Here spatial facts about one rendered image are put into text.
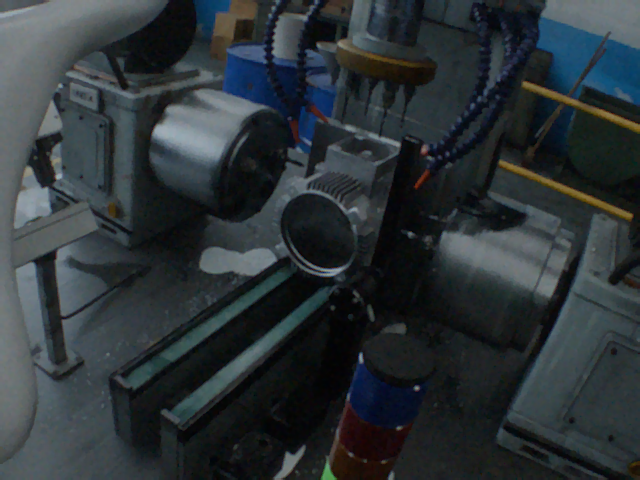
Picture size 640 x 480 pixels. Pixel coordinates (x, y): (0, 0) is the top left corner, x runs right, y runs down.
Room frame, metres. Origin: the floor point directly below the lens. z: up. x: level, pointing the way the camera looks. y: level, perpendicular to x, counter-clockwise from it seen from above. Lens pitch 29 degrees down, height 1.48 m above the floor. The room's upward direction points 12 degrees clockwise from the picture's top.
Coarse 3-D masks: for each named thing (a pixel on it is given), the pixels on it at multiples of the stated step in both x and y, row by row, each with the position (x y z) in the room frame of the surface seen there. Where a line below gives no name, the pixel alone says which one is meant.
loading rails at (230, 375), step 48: (240, 288) 0.77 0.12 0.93; (288, 288) 0.85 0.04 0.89; (192, 336) 0.63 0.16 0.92; (240, 336) 0.72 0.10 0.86; (288, 336) 0.67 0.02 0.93; (144, 384) 0.51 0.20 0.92; (192, 384) 0.61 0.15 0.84; (240, 384) 0.55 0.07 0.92; (288, 384) 0.69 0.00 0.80; (144, 432) 0.51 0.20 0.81; (192, 432) 0.46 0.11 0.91
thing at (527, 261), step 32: (480, 192) 0.83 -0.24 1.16; (448, 224) 0.77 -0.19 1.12; (480, 224) 0.76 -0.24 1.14; (512, 224) 0.76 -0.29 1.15; (544, 224) 0.77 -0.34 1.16; (448, 256) 0.74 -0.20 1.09; (480, 256) 0.73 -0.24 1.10; (512, 256) 0.72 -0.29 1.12; (544, 256) 0.71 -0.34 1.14; (448, 288) 0.72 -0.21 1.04; (480, 288) 0.70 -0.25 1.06; (512, 288) 0.69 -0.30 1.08; (544, 288) 0.69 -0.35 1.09; (448, 320) 0.73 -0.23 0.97; (480, 320) 0.70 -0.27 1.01; (512, 320) 0.67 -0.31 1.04; (544, 320) 0.72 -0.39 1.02
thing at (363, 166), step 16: (336, 144) 0.97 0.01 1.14; (352, 144) 1.03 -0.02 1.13; (368, 144) 1.04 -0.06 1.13; (384, 144) 1.02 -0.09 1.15; (336, 160) 0.93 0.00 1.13; (352, 160) 0.92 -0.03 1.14; (368, 160) 0.96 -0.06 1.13; (384, 160) 0.93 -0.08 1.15; (368, 176) 0.91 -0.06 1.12; (384, 176) 0.94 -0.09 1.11; (368, 192) 0.90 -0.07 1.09
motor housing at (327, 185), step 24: (312, 192) 0.86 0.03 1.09; (336, 192) 0.85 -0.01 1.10; (360, 192) 0.89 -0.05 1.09; (384, 192) 0.96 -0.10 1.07; (288, 216) 0.90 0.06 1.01; (312, 216) 0.98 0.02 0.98; (336, 216) 1.04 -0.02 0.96; (288, 240) 0.89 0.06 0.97; (312, 240) 0.94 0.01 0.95; (336, 240) 0.98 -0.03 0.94; (360, 240) 0.83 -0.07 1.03; (312, 264) 0.87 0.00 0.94; (336, 264) 0.88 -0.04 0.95; (360, 264) 0.81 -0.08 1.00
